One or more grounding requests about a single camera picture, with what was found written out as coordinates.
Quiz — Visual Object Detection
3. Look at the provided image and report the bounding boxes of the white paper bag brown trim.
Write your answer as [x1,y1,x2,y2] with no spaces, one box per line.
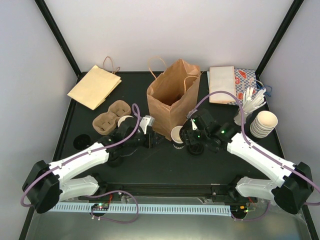
[208,66,236,104]

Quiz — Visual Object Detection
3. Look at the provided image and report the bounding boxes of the light blue cable duct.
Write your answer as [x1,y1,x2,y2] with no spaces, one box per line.
[50,202,231,217]

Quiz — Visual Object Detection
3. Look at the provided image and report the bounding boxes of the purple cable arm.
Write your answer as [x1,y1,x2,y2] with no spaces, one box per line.
[20,103,140,223]
[189,90,320,223]

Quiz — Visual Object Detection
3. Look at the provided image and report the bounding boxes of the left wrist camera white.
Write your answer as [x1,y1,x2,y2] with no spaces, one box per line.
[139,115,155,134]

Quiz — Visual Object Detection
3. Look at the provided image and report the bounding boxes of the brown kraft paper bag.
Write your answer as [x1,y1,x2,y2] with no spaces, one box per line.
[146,59,201,141]

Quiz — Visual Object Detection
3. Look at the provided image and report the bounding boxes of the black lid stack right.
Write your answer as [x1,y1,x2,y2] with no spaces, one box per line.
[187,144,204,157]

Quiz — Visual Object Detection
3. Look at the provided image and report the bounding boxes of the stacked pulp cup carriers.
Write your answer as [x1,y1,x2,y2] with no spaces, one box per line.
[92,100,131,136]

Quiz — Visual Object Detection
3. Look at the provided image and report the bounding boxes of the blue checkered paper bag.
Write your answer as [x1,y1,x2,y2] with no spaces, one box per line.
[234,68,272,104]

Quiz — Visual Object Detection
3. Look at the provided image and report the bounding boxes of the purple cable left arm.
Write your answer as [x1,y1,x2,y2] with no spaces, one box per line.
[20,103,140,223]

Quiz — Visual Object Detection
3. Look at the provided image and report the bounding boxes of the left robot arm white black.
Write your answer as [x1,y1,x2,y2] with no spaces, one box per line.
[22,115,158,214]

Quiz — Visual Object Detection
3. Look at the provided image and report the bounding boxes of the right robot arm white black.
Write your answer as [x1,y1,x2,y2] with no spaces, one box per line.
[179,109,314,215]

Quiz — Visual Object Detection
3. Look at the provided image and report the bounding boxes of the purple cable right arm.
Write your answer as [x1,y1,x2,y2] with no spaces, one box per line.
[189,90,320,223]

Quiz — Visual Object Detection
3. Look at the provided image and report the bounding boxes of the black frame post right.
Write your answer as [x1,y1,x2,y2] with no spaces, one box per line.
[255,0,304,79]

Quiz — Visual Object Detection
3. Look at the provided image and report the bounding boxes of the black frame post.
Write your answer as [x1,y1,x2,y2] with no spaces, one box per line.
[255,0,304,79]
[34,0,82,78]

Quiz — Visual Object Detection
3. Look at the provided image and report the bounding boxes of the black lid stack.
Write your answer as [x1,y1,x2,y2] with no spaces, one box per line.
[187,144,204,157]
[106,153,123,168]

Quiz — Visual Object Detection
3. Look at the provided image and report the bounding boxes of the black cup with blue band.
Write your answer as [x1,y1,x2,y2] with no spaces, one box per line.
[73,134,92,150]

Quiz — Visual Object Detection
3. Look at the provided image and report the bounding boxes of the stack of white paper cups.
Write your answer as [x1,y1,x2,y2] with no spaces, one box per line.
[249,110,278,139]

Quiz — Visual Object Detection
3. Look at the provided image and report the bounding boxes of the black frame post left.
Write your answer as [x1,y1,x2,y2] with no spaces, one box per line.
[34,0,82,78]

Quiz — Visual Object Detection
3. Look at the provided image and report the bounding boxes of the tan paper bag with handles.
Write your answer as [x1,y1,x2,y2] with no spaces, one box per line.
[67,65,122,110]

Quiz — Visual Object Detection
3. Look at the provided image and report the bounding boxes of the black lid stack left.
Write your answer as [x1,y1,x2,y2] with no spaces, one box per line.
[106,153,123,168]

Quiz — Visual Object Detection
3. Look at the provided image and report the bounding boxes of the bundle of white straws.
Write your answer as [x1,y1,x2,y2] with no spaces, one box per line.
[237,87,266,123]

